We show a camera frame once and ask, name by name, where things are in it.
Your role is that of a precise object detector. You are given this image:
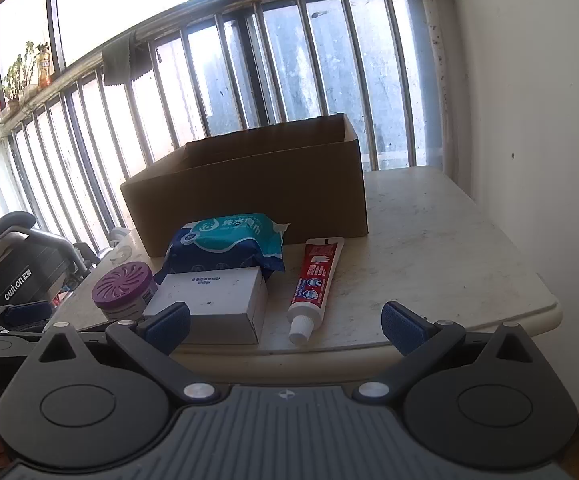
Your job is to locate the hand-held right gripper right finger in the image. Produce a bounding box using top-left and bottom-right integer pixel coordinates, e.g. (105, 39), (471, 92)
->
(353, 301), (553, 405)

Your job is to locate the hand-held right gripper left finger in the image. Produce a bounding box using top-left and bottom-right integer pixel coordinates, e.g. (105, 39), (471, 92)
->
(22, 301), (221, 406)

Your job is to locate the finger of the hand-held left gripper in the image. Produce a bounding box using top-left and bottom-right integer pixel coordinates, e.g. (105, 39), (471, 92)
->
(0, 301), (54, 333)

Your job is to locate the white rectangular box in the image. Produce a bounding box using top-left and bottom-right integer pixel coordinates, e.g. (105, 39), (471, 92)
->
(142, 267), (269, 345)

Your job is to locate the purple air freshener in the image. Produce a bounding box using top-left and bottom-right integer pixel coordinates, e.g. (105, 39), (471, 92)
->
(92, 263), (159, 322)

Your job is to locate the red toothpaste tube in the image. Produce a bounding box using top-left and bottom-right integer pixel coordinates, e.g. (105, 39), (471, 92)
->
(288, 236), (345, 345)

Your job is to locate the blue wet wipes pack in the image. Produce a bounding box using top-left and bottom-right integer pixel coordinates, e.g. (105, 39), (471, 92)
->
(166, 210), (291, 281)

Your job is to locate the brown cardboard box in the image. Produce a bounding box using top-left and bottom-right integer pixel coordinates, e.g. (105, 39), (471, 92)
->
(120, 113), (369, 257)

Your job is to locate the green potted plant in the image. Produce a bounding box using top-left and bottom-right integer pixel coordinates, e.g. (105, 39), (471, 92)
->
(2, 41), (37, 111)

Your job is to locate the orange drink bottle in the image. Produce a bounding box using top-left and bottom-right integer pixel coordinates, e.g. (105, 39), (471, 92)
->
(36, 42), (52, 88)

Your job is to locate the grey cloth on railing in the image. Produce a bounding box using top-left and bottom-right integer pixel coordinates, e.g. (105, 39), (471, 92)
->
(100, 31), (153, 87)

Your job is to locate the white vertical pipe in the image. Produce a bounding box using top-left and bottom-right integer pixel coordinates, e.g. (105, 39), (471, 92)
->
(417, 0), (465, 176)

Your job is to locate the dark window frame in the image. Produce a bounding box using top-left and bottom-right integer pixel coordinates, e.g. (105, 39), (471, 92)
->
(44, 0), (405, 76)

